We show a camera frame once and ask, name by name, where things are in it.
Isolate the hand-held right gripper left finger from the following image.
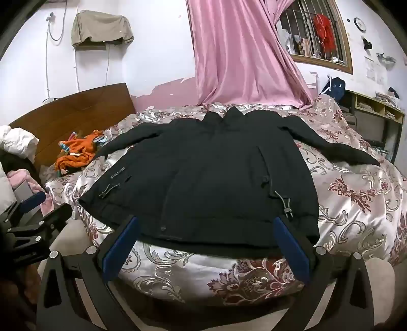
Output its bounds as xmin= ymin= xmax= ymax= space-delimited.
xmin=36 ymin=215 xmax=140 ymax=331

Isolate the floral satin bedspread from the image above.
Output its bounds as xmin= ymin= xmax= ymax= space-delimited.
xmin=45 ymin=95 xmax=407 ymax=306

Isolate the wooden cubby desk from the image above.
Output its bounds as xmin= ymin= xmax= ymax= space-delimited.
xmin=345 ymin=90 xmax=406 ymax=166

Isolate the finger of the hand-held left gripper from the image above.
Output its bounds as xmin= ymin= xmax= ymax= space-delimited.
xmin=0 ymin=191 xmax=48 ymax=223
xmin=6 ymin=203 xmax=73 ymax=255

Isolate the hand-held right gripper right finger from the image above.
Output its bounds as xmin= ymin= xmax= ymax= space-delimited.
xmin=274 ymin=216 xmax=374 ymax=331

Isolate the wooden headboard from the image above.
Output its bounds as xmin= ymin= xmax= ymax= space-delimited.
xmin=9 ymin=83 xmax=137 ymax=174

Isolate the white wall conduit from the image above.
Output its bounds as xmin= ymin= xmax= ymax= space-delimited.
xmin=74 ymin=48 xmax=80 ymax=93

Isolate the barred window with wooden frame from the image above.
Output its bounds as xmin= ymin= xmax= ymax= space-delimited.
xmin=277 ymin=0 xmax=354 ymax=75

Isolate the pink cloth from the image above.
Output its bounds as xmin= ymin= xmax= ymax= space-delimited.
xmin=8 ymin=169 xmax=51 ymax=217

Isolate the wall shelf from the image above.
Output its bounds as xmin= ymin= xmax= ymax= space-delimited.
xmin=76 ymin=41 xmax=107 ymax=51

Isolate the blue backpack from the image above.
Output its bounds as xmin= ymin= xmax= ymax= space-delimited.
xmin=322 ymin=76 xmax=346 ymax=105

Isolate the red hanging garment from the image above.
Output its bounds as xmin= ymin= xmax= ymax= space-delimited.
xmin=312 ymin=13 xmax=338 ymax=51

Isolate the orange garment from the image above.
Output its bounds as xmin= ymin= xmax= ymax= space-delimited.
xmin=55 ymin=130 xmax=110 ymax=174

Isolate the thin dark cable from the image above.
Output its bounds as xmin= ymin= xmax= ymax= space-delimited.
xmin=105 ymin=45 xmax=112 ymax=86

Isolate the white wall cable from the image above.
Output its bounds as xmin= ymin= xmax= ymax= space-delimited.
xmin=45 ymin=0 xmax=68 ymax=99

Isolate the white plastic bag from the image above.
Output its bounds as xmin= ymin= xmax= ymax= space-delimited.
xmin=281 ymin=29 xmax=296 ymax=54

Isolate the beige cloth cover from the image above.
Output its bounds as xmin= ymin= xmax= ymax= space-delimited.
xmin=71 ymin=9 xmax=135 ymax=48

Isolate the white wall calendar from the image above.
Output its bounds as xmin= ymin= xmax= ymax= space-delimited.
xmin=365 ymin=57 xmax=385 ymax=81

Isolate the black jacket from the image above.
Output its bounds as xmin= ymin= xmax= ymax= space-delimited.
xmin=78 ymin=106 xmax=381 ymax=259

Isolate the white pillow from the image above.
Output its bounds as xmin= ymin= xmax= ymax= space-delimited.
xmin=0 ymin=125 xmax=39 ymax=163

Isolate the pink curtain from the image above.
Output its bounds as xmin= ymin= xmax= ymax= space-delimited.
xmin=186 ymin=0 xmax=315 ymax=109

